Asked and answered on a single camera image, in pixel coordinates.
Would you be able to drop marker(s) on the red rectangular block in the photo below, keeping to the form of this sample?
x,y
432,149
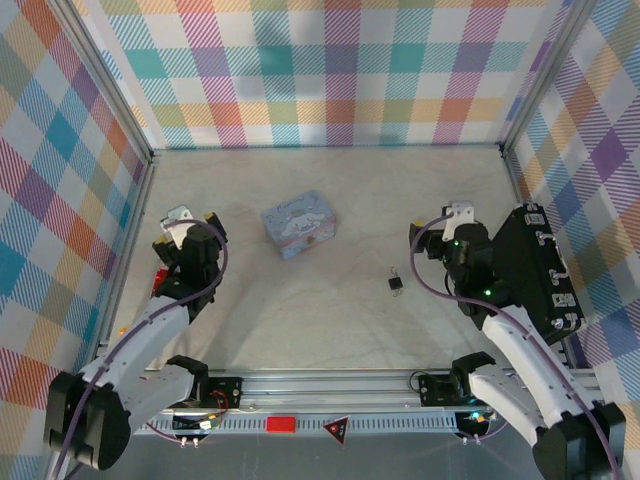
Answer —
x,y
281,424

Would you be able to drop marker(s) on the red black triangle sticker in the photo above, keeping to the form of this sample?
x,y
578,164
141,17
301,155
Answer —
x,y
336,429

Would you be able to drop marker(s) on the aluminium corner post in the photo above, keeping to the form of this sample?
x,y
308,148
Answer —
x,y
544,75
108,82

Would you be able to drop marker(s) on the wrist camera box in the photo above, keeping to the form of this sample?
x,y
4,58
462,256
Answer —
x,y
459,217
175,220

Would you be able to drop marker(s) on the black connector board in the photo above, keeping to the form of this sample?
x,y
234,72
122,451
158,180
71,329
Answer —
x,y
187,424
472,425

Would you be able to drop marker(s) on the aluminium frame rail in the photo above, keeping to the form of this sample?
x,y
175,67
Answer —
x,y
325,390

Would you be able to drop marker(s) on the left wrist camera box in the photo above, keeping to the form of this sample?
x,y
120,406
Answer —
x,y
175,220

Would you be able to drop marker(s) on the cartoon dog tin box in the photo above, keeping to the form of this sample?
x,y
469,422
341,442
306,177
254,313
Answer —
x,y
297,225

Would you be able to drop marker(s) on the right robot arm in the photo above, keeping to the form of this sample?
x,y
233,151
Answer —
x,y
520,345

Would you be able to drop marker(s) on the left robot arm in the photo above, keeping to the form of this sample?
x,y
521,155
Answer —
x,y
145,330

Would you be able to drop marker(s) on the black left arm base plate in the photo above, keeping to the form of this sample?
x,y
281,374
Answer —
x,y
225,392

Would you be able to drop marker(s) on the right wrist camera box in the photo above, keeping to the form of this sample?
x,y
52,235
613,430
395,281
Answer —
x,y
459,217

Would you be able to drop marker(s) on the small black binder clip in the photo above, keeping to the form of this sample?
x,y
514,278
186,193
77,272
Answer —
x,y
395,284

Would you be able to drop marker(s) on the black hard case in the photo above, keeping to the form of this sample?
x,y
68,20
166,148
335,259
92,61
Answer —
x,y
540,270

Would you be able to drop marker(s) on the red and grey button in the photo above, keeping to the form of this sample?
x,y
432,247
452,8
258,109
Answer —
x,y
161,281

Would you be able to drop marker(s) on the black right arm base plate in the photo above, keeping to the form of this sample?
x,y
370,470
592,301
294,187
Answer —
x,y
435,390

